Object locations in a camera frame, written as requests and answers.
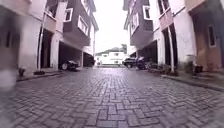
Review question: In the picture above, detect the white building with dark roof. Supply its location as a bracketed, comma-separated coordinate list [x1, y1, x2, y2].
[94, 45, 130, 67]

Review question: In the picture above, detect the black car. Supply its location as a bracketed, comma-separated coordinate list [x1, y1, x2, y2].
[122, 57, 138, 69]

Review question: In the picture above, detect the vehicle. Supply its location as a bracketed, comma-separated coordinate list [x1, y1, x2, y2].
[135, 55, 148, 71]

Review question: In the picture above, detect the grey brick paved road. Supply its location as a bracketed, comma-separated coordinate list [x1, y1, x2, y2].
[0, 65, 224, 128]

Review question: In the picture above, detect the dark building with bay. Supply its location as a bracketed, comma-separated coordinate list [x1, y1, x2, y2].
[122, 0, 160, 66]

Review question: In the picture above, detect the dark car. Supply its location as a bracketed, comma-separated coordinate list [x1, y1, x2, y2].
[59, 59, 80, 72]

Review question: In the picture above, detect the dark building with white windows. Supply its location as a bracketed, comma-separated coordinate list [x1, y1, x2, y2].
[57, 0, 100, 70]

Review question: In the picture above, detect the row of potted plants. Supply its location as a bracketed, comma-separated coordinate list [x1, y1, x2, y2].
[145, 60, 179, 77]

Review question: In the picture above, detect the concrete kerb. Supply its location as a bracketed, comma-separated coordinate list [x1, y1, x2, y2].
[15, 70, 64, 83]
[161, 74, 224, 93]

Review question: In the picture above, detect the pale building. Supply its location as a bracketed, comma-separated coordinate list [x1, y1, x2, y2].
[0, 0, 68, 77]

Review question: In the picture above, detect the brown brick building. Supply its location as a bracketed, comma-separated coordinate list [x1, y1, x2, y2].
[184, 0, 224, 74]

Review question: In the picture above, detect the potted plant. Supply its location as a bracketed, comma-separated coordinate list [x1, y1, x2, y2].
[18, 67, 27, 77]

